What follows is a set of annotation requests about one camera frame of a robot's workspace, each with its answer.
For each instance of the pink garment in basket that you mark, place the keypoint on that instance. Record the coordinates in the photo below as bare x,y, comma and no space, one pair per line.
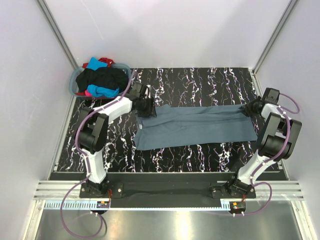
87,94

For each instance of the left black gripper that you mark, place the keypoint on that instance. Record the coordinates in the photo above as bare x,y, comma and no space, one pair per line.
150,111

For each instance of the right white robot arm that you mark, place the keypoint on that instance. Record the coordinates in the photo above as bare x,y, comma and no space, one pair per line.
275,142

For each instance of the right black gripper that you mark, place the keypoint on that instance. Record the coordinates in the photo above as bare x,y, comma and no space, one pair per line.
247,108

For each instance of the red t shirt in basket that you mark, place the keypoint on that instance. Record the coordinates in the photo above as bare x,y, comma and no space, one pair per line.
94,64

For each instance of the grey blue t shirt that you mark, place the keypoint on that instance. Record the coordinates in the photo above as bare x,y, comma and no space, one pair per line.
185,126

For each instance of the cyan t shirt in basket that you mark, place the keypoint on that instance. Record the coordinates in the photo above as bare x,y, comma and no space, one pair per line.
100,91

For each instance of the teal plastic laundry basket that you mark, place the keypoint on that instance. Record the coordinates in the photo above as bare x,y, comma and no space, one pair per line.
73,86

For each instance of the aluminium frame rail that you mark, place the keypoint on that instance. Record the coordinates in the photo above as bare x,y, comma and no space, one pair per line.
64,195

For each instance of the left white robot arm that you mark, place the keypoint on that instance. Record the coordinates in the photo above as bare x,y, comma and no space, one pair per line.
92,130

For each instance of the black t shirt in basket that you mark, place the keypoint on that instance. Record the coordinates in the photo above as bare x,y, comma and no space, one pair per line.
105,77

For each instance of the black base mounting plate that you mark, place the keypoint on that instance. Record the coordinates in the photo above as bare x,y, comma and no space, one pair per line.
168,190

